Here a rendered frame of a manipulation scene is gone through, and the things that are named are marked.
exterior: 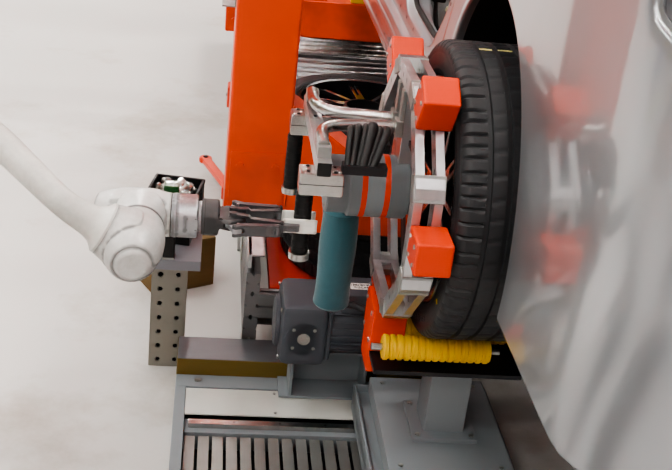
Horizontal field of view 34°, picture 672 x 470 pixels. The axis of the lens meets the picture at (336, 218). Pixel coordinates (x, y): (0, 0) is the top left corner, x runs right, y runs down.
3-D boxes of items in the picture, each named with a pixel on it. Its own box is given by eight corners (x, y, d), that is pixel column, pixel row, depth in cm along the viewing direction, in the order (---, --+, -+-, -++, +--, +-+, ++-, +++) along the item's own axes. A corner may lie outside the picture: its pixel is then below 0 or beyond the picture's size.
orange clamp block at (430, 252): (442, 258, 221) (450, 279, 213) (404, 255, 220) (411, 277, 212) (447, 226, 218) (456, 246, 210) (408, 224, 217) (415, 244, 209)
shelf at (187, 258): (200, 271, 289) (201, 261, 287) (134, 268, 287) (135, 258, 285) (203, 204, 327) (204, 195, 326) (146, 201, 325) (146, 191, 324)
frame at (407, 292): (421, 358, 230) (459, 113, 208) (390, 357, 230) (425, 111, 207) (387, 243, 279) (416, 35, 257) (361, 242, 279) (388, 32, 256)
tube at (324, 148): (412, 165, 221) (419, 115, 216) (317, 159, 218) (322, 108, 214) (400, 134, 237) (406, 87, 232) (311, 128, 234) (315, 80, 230)
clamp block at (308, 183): (342, 198, 222) (345, 174, 219) (298, 195, 221) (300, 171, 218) (340, 188, 226) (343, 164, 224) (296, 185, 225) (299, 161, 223)
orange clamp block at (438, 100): (452, 132, 219) (462, 106, 211) (413, 130, 218) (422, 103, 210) (449, 104, 222) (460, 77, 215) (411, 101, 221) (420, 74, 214)
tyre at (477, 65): (601, 237, 201) (553, -17, 238) (475, 230, 198) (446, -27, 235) (507, 392, 255) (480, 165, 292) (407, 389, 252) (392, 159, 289)
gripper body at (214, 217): (199, 224, 229) (244, 226, 230) (198, 242, 221) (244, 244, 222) (201, 191, 226) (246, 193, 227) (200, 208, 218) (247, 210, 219)
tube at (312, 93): (398, 130, 239) (405, 83, 234) (310, 124, 236) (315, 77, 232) (388, 103, 255) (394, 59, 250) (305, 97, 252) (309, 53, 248)
